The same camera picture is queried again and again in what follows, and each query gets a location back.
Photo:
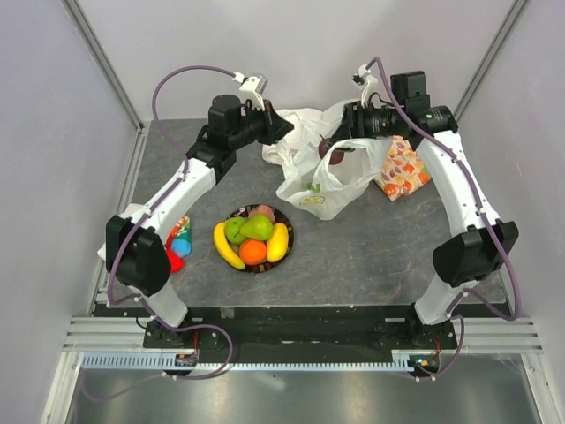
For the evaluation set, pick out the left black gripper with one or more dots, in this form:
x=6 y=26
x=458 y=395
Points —
x=275 y=126

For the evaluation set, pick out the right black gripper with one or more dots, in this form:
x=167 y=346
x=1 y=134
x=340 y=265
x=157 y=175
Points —
x=353 y=124

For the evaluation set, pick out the dark purple fake fruit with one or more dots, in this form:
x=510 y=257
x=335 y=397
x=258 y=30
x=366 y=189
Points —
x=336 y=156

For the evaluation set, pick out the white plastic bag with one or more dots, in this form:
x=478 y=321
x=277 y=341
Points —
x=340 y=184

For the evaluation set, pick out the green fake grapes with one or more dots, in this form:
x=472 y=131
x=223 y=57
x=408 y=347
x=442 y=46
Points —
x=314 y=188

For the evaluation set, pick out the pink fake peach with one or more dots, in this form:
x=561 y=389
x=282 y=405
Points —
x=263 y=210

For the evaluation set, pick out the green fake pear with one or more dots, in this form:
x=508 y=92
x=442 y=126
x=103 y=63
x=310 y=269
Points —
x=259 y=227

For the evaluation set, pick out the green fake apple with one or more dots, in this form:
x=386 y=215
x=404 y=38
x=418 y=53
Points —
x=232 y=230

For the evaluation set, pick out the yellow fake mango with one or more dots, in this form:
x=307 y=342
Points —
x=277 y=245

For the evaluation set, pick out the fake orange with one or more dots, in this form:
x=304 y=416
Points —
x=252 y=252

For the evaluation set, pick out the yellow fake banana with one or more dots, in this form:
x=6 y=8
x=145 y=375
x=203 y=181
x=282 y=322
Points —
x=224 y=249

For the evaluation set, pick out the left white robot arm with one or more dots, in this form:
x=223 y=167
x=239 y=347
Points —
x=134 y=253

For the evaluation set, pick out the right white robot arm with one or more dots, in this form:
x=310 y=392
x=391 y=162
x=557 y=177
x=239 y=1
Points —
x=480 y=241

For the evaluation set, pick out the white folded towel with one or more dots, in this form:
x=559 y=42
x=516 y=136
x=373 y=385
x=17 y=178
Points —
x=306 y=134

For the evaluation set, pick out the orange floral folded cloth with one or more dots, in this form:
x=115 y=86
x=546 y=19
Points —
x=403 y=172

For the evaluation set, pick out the dark rimmed ceramic plate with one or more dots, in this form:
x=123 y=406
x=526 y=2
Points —
x=280 y=218

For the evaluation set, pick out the colourful cartoon cloth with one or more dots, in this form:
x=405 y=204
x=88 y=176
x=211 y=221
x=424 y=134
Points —
x=179 y=244

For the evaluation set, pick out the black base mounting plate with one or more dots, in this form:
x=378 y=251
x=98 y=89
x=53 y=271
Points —
x=304 y=334

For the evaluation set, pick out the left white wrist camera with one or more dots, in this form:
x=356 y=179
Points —
x=251 y=89

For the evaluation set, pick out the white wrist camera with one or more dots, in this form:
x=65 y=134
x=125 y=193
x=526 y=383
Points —
x=367 y=83
x=251 y=89

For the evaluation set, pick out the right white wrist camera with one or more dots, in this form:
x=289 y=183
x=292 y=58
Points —
x=367 y=83

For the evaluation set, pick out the right aluminium frame post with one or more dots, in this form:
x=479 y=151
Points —
x=503 y=33

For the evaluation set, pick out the aluminium frame post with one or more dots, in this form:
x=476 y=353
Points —
x=503 y=33
x=87 y=33

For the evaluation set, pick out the left aluminium frame post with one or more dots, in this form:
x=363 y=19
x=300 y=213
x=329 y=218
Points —
x=87 y=33

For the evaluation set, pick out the slotted cable duct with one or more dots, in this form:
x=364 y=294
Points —
x=177 y=362

